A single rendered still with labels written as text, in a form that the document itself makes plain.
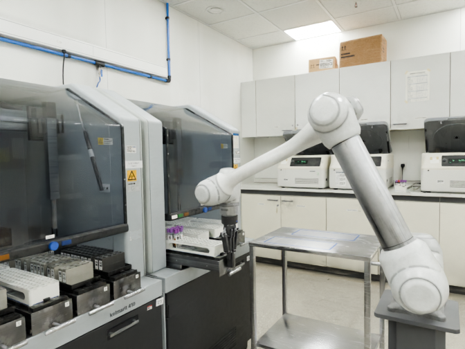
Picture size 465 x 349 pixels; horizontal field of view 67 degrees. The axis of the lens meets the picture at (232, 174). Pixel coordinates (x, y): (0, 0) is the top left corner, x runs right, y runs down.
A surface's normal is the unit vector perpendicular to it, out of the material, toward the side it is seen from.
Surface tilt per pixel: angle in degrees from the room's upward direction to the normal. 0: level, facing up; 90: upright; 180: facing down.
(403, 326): 90
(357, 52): 90
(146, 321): 90
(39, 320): 90
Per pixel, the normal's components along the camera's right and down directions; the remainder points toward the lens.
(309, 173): -0.55, 0.05
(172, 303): 0.83, 0.01
